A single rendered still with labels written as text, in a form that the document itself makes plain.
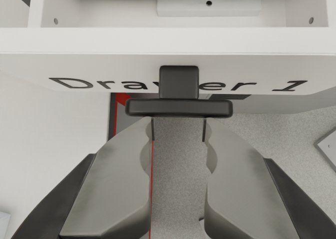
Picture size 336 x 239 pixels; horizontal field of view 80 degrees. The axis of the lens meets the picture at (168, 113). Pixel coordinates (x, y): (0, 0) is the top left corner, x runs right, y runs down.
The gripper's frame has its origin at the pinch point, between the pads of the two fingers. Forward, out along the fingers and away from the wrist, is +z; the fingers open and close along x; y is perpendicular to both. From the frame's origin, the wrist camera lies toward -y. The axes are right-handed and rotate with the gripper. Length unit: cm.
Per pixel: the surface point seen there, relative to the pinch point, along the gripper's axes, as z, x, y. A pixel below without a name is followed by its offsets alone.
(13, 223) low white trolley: 5.1, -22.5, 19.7
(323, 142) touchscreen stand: 72, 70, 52
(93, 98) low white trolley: 15.1, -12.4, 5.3
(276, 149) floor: 72, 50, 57
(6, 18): 11.7, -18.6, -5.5
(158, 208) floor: 55, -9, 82
